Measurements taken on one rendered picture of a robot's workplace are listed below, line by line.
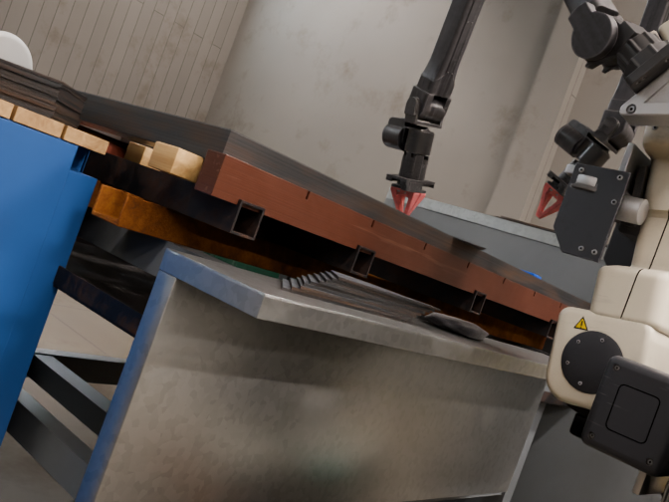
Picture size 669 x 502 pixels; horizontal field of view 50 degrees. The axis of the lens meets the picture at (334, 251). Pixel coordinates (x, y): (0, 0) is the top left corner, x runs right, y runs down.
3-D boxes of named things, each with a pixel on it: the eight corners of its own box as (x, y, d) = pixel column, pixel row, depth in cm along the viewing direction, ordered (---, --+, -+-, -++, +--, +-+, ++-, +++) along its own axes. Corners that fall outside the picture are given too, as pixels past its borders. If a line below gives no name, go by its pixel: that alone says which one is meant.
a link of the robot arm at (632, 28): (640, 38, 112) (659, 45, 115) (604, -1, 117) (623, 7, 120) (599, 84, 117) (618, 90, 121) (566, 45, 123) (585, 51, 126)
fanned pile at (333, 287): (226, 265, 103) (235, 238, 103) (379, 308, 133) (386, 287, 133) (284, 291, 95) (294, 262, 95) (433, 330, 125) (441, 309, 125)
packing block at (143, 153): (122, 159, 143) (129, 140, 143) (142, 167, 147) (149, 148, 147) (138, 165, 139) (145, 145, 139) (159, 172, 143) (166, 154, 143)
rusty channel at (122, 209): (90, 213, 112) (101, 183, 112) (522, 342, 239) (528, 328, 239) (116, 226, 107) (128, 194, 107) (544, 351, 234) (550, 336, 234)
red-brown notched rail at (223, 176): (193, 188, 101) (208, 148, 101) (584, 336, 225) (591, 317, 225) (210, 195, 99) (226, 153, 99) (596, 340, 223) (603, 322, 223)
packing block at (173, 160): (146, 165, 107) (155, 140, 107) (172, 175, 111) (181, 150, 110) (169, 173, 103) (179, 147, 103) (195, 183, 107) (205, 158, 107)
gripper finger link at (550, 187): (524, 205, 168) (552, 174, 165) (537, 213, 173) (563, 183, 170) (543, 223, 164) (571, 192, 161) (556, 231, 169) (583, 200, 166)
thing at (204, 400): (68, 516, 96) (158, 269, 96) (494, 485, 195) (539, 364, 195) (83, 531, 93) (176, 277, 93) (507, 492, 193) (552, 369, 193)
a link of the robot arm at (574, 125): (620, 122, 155) (634, 135, 162) (583, 94, 162) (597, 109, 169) (581, 164, 159) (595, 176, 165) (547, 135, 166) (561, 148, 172)
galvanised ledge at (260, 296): (158, 269, 96) (166, 247, 96) (539, 364, 195) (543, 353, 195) (256, 318, 83) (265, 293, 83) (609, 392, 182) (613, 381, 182)
